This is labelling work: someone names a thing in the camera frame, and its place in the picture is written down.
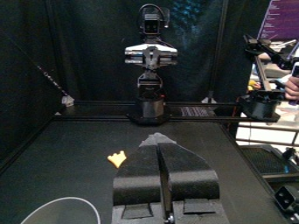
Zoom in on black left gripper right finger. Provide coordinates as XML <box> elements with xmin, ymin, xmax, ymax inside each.
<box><xmin>156</xmin><ymin>132</ymin><xmax>221</xmax><ymax>203</ymax></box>

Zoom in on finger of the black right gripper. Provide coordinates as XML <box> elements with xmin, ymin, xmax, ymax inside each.
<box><xmin>141</xmin><ymin>46</ymin><xmax>153</xmax><ymax>70</ymax></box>
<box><xmin>150</xmin><ymin>46</ymin><xmax>162</xmax><ymax>70</ymax></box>

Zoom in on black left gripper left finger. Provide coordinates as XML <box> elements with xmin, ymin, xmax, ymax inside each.
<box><xmin>112</xmin><ymin>132</ymin><xmax>164</xmax><ymax>207</ymax></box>

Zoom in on yellow toy fries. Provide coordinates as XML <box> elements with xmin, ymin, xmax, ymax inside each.
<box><xmin>106</xmin><ymin>150</ymin><xmax>128</xmax><ymax>169</ymax></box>

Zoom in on person's hand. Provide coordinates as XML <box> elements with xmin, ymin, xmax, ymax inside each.
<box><xmin>284</xmin><ymin>75</ymin><xmax>299</xmax><ymax>102</ymax></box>

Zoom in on black mesh tray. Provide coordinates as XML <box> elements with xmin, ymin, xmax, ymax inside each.
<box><xmin>239</xmin><ymin>144</ymin><xmax>299</xmax><ymax>184</ymax></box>

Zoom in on white cloth clip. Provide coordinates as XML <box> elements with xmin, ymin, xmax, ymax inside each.
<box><xmin>60</xmin><ymin>94</ymin><xmax>76</xmax><ymax>108</ymax></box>
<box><xmin>200</xmin><ymin>97</ymin><xmax>218</xmax><ymax>105</ymax></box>

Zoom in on black plug connector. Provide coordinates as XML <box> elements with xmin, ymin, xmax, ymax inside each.
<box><xmin>273</xmin><ymin>185</ymin><xmax>299</xmax><ymax>212</ymax></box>

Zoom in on yellow toy figure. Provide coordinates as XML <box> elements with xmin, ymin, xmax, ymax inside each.
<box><xmin>247</xmin><ymin>80</ymin><xmax>261</xmax><ymax>92</ymax></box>

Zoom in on purple poster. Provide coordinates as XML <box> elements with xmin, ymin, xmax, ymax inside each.
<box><xmin>256</xmin><ymin>0</ymin><xmax>299</xmax><ymax>41</ymax></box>

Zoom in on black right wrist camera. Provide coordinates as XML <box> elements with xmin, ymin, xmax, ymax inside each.
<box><xmin>137</xmin><ymin>3</ymin><xmax>172</xmax><ymax>44</ymax></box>

